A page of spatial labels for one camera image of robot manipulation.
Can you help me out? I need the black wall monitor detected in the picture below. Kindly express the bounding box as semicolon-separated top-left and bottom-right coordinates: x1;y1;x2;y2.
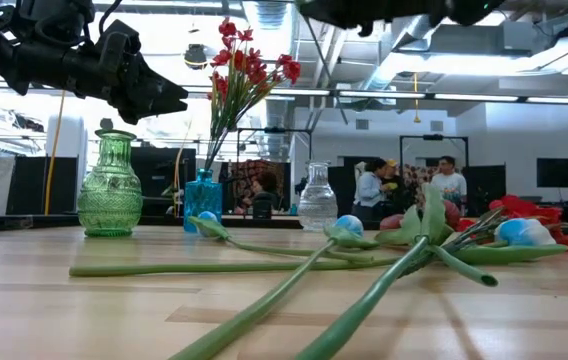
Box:
536;157;568;189

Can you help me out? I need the person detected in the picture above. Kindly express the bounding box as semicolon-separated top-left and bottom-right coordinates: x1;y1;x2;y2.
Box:
249;171;282;217
381;158;412;217
431;155;468;211
352;158;390;222

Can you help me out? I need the black table frame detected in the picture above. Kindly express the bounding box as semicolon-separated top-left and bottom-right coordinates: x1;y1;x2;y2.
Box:
0;213;380;234

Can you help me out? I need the red patterned tapestry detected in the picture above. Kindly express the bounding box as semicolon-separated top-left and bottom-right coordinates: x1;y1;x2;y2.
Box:
228;159;286;214

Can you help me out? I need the green glass vase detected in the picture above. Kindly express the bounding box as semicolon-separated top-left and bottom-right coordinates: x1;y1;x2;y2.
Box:
76;128;144;239

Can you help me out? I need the black frame stand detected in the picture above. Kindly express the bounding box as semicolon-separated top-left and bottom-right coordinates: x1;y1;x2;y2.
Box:
236;127;314;169
398;133;470;169

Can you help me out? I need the clear glass vase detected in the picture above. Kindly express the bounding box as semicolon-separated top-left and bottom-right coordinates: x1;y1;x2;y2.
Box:
297;160;339;233

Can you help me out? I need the long LED light bar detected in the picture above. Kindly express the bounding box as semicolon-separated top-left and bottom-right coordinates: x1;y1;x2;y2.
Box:
0;78;568;106

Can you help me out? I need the black dome camera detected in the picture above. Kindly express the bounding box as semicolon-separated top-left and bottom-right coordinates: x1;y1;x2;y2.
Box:
183;43;209;71

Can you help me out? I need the black partition panel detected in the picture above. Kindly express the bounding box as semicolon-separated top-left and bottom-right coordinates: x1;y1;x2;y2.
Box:
465;164;508;204
6;155;79;216

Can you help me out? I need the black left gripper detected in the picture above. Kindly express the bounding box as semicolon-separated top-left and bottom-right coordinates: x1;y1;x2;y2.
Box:
28;45;189;126

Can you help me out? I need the yellow extension cable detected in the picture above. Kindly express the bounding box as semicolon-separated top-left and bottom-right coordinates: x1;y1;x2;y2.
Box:
43;90;67;216

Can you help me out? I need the floral cloth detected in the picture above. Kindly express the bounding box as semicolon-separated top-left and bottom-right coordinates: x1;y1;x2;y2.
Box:
406;163;438;201

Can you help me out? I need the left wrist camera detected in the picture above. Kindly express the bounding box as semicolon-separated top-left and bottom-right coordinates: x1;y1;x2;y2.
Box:
94;18;142;66

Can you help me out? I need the thin yellow cable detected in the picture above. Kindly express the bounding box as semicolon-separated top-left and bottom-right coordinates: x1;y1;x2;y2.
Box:
172;112;196;217

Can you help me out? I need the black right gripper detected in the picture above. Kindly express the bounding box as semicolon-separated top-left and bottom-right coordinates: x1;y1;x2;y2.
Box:
296;0;445;39

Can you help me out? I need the blue glass vase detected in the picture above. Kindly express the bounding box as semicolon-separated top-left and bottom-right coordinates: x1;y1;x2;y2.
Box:
183;168;224;234

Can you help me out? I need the dark red artificial tulip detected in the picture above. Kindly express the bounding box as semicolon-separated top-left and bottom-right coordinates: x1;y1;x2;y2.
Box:
377;213;499;289
293;183;463;360

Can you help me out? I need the silver ventilation duct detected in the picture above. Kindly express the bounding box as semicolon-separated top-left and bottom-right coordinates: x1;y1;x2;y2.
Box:
253;0;296;161
361;22;448;94

